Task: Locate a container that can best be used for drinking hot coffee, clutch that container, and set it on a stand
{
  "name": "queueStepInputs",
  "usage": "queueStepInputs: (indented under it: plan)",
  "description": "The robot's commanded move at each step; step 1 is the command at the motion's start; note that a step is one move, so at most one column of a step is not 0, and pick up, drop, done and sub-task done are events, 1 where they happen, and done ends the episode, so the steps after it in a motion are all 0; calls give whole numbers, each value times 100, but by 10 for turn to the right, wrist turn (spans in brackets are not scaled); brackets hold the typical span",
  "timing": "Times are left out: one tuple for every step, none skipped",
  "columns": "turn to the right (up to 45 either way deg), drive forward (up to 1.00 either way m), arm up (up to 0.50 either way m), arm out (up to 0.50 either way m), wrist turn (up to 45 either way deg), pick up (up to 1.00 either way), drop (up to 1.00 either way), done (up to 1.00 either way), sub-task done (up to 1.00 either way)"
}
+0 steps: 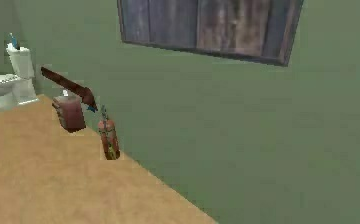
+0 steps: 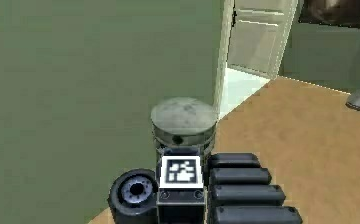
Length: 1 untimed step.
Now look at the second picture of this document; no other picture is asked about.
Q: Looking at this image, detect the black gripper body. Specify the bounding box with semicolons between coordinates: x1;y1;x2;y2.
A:
107;168;160;224

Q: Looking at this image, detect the grey metal bin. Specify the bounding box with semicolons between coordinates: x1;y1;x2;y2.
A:
150;96;220;161

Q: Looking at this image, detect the dark framed picture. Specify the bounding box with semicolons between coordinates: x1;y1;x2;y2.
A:
298;0;360;30

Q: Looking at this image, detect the white room door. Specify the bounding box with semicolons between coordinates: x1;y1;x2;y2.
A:
227;0;300;80

